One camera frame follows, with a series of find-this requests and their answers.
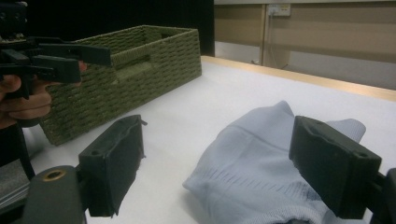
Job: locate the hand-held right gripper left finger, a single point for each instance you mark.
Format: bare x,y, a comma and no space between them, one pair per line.
112,165

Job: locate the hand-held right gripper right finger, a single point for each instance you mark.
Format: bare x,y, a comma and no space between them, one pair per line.
333,174

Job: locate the green woven basket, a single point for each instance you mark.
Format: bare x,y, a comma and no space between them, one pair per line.
137,77

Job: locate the light blue knitted garment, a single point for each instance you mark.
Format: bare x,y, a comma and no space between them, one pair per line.
249,168

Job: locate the white wall socket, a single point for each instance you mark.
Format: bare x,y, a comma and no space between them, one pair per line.
279,9

